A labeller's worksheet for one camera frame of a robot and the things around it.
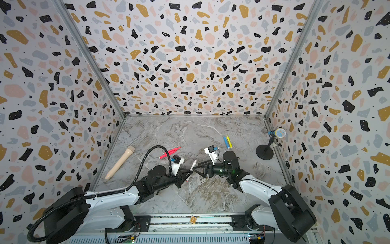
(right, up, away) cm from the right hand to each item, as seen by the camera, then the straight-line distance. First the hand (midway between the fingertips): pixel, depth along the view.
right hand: (197, 168), depth 77 cm
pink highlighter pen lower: (-19, +4, +23) cm, 30 cm away
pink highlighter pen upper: (-16, +7, +25) cm, 31 cm away
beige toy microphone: (-45, +6, +21) cm, 50 cm away
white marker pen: (-3, 0, +1) cm, 3 cm away
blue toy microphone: (+42, +18, +1) cm, 46 cm away
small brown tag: (-2, -25, -2) cm, 25 cm away
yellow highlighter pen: (+21, +11, +29) cm, 38 cm away
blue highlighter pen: (+19, +10, +29) cm, 36 cm away
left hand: (-2, -2, 0) cm, 3 cm away
